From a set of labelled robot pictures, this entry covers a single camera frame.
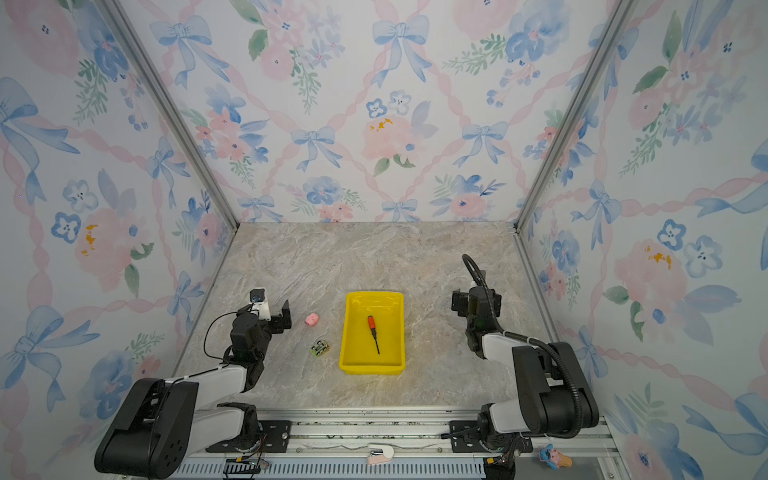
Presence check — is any black corrugated cable hose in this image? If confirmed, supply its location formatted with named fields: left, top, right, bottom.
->
left=460, top=253, right=584, bottom=439

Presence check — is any small green yellow toy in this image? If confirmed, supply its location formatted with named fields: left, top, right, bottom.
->
left=310, top=339, right=330, bottom=357

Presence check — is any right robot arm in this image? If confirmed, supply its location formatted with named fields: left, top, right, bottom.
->
left=448, top=286, right=600, bottom=451

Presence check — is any white pink clip object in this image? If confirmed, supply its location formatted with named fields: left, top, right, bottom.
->
left=367, top=444, right=395, bottom=465

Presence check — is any yellow plastic bin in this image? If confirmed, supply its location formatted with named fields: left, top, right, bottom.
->
left=339, top=291, right=406, bottom=376

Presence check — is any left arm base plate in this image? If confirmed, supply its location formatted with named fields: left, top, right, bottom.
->
left=205, top=420, right=292, bottom=455

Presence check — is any blue pink ice-cream toy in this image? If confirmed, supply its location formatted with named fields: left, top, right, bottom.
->
left=538, top=443, right=573, bottom=470

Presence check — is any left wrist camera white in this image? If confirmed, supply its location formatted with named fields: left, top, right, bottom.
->
left=249, top=288, right=271, bottom=321

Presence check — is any aluminium mounting rail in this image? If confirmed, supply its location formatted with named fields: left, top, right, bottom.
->
left=166, top=407, right=628, bottom=479

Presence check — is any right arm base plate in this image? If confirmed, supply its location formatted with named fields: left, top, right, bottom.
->
left=440, top=420, right=534, bottom=456

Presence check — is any red black screwdriver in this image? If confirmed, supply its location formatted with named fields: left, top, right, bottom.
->
left=367, top=315, right=380, bottom=353

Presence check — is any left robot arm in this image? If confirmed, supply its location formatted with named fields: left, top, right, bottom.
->
left=94, top=289, right=292, bottom=479

